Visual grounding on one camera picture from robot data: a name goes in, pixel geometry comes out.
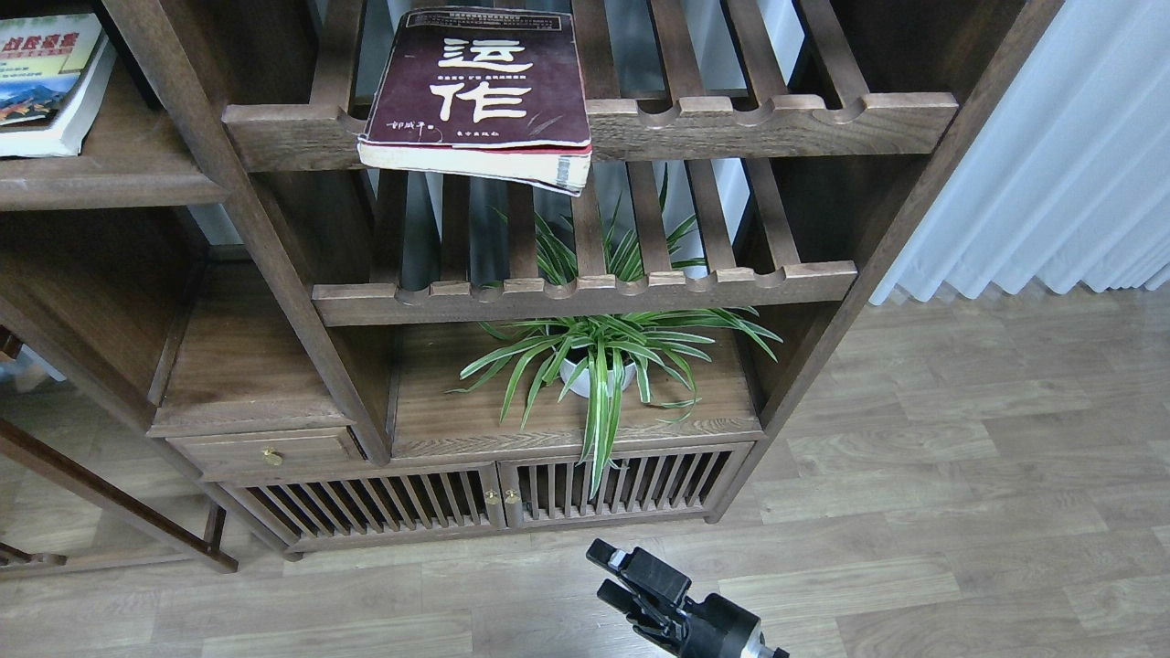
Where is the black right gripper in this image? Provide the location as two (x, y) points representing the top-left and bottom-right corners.
(586, 539), (789, 657)

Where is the dark maroon book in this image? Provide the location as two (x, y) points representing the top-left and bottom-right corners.
(356, 5), (592, 196)

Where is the white book with colourful picture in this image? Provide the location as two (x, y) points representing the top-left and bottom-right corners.
(1, 13), (117, 158)

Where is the green spider plant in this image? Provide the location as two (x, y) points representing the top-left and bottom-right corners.
(443, 193), (782, 496)

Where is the brass drawer knob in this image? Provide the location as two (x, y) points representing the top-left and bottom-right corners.
(261, 447), (284, 467)

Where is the dark wooden bookshelf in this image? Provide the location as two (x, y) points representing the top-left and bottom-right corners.
(4, 1), (1061, 557)

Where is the white pleated curtain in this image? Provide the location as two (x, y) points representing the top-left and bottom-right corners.
(870, 1), (1169, 304)

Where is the dark wooden side frame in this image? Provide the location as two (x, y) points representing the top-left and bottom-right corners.
(4, 419), (238, 580)

